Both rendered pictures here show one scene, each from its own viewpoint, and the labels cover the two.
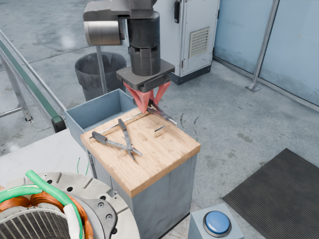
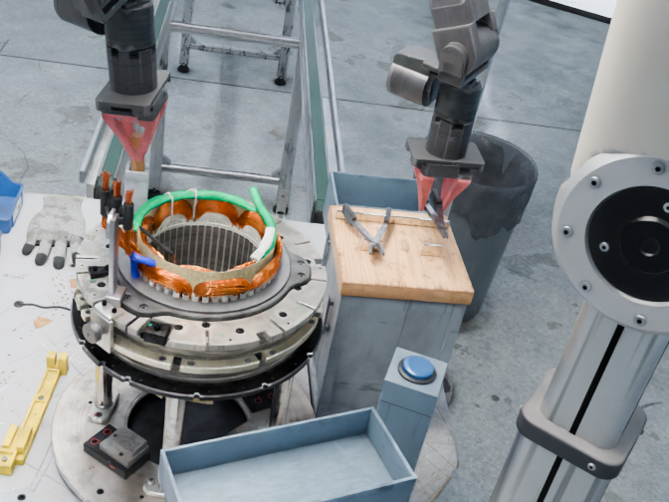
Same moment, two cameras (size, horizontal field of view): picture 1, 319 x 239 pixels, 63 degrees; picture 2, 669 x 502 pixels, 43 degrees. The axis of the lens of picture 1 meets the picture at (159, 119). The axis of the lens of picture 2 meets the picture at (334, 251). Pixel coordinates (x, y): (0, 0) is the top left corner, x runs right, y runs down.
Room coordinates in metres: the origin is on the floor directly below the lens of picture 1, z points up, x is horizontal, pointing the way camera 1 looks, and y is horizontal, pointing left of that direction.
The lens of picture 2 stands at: (-0.56, -0.38, 1.75)
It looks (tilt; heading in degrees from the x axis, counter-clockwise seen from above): 34 degrees down; 28
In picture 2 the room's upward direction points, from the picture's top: 11 degrees clockwise
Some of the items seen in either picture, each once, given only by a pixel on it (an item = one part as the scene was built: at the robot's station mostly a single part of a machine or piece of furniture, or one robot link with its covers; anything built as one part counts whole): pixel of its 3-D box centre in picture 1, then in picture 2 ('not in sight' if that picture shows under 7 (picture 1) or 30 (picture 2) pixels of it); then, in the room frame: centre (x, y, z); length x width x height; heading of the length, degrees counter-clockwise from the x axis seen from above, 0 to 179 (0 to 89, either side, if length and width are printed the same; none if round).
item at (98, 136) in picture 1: (99, 137); (348, 214); (0.41, 0.13, 1.09); 0.04 x 0.01 x 0.02; 55
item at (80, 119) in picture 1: (110, 146); (367, 262); (0.54, 0.14, 0.92); 0.17 x 0.11 x 0.28; 130
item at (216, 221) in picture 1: (217, 222); (418, 367); (0.24, -0.10, 1.04); 0.04 x 0.04 x 0.01
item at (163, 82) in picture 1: (147, 91); (438, 182); (0.46, 0.02, 1.17); 0.07 x 0.07 x 0.09; 41
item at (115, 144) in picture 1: (118, 145); (364, 232); (0.38, 0.08, 1.09); 0.06 x 0.01 x 0.01; 65
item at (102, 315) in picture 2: not in sight; (106, 326); (-0.01, 0.19, 1.07); 0.04 x 0.02 x 0.05; 86
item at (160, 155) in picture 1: (139, 143); (396, 252); (0.42, 0.05, 1.05); 0.20 x 0.19 x 0.02; 40
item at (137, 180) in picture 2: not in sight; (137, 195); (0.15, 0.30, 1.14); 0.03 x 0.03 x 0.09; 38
